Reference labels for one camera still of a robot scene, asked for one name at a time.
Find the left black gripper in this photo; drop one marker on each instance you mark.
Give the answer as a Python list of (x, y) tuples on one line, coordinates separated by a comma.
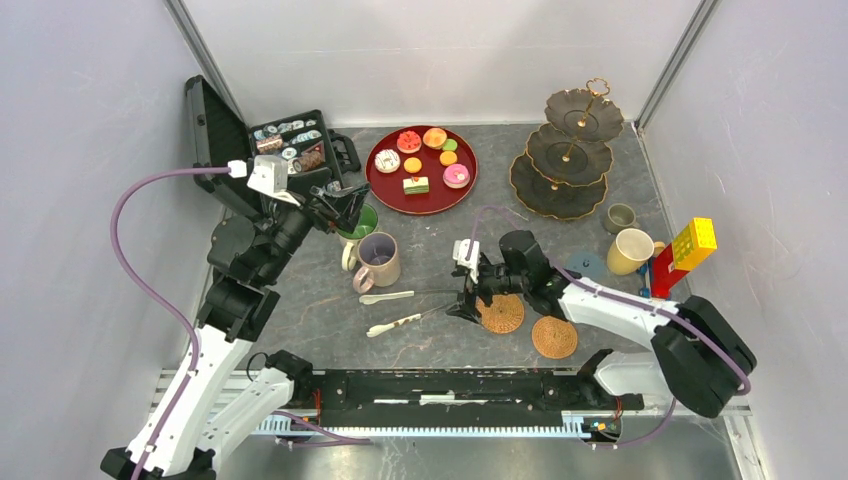
[(343, 204)]

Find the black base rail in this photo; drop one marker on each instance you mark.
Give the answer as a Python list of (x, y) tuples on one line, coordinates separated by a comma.
[(464, 402)]

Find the blue round coaster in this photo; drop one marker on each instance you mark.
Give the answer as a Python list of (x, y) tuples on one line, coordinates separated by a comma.
[(586, 264)]

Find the three-tier gold dessert stand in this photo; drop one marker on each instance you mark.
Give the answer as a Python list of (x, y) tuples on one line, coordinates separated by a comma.
[(563, 171)]

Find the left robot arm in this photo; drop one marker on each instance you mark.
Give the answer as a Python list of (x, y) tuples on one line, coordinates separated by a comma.
[(182, 439)]

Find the orange macaron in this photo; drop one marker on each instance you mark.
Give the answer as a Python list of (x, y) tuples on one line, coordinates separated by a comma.
[(448, 158), (412, 165)]

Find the small grey-green cup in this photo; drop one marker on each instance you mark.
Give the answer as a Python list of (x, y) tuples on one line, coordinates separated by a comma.
[(618, 217)]

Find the woven coaster left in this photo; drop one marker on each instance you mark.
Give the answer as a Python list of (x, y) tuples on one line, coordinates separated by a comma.
[(504, 315)]

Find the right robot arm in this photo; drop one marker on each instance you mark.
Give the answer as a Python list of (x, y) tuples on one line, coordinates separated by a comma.
[(697, 357)]

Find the black open case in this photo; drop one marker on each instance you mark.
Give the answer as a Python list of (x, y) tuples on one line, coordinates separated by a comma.
[(221, 136)]

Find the woven coaster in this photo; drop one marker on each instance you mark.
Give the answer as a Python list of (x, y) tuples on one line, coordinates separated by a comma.
[(504, 315), (554, 338)]

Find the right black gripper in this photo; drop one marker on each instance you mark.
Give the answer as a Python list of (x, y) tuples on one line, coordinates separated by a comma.
[(463, 311)]

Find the red yellow block toy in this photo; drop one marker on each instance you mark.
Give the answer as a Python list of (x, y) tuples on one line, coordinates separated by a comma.
[(671, 263)]

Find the orange fruit tart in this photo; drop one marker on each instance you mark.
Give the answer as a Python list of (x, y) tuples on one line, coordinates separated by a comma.
[(435, 138)]

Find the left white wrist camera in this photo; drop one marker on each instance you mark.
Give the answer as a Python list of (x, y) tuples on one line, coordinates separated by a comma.
[(269, 177)]

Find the orange macaron right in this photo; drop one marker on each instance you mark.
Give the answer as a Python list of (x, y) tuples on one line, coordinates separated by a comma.
[(448, 158)]

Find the white sprinkled donut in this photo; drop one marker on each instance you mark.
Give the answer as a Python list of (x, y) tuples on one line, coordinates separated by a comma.
[(387, 161)]

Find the pink beige mug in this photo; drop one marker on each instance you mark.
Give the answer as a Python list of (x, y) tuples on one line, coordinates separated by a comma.
[(379, 260)]

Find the green macaron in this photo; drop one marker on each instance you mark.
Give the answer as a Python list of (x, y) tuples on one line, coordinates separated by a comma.
[(450, 145)]

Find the woven coaster right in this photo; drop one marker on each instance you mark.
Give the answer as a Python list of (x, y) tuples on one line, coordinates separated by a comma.
[(554, 338)]

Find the red round tray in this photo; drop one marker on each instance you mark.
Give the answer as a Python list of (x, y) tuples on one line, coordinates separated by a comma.
[(388, 189)]

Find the layered green cake slice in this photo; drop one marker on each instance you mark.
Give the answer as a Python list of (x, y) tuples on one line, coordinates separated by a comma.
[(416, 185)]

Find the yellow cream mug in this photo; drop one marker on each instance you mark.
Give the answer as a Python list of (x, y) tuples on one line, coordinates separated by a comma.
[(631, 248)]

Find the orange macaron centre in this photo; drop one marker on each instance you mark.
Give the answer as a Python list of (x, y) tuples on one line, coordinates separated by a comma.
[(412, 165)]

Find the green mug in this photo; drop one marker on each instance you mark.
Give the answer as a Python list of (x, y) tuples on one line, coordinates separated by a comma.
[(367, 224)]

